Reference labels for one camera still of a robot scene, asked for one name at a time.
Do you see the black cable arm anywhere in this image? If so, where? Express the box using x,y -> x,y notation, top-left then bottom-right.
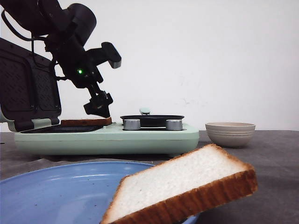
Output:
1,10 -> 66,81

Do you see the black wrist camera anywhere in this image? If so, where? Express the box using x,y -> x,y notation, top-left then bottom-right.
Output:
87,42 -> 122,69

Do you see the black frying pan green handle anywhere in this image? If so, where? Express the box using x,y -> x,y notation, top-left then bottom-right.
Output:
120,114 -> 184,127

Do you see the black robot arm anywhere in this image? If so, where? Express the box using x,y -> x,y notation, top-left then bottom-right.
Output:
0,0 -> 121,118

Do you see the mint green sandwich maker lid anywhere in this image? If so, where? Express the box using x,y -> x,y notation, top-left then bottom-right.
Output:
0,39 -> 61,132

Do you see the silver control knob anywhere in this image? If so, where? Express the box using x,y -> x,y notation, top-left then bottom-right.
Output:
165,119 -> 183,131
123,119 -> 141,131

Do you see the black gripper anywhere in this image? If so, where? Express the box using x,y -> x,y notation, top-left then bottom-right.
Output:
44,34 -> 113,118

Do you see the white bread slice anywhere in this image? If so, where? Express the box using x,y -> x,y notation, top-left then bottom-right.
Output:
61,117 -> 112,126
102,144 -> 258,224

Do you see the beige ribbed ceramic bowl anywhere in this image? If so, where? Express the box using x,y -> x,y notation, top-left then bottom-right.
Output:
205,122 -> 256,147

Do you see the mint green breakfast maker base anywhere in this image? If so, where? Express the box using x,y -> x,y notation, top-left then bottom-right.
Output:
14,122 -> 199,155

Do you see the silver left control knob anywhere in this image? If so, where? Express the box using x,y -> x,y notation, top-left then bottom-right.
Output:
123,119 -> 141,131

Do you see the silver right control knob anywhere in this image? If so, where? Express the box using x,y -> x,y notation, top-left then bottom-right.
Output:
165,119 -> 183,131

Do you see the blue round plate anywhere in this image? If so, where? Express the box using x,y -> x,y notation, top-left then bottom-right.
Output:
0,161 -> 200,224

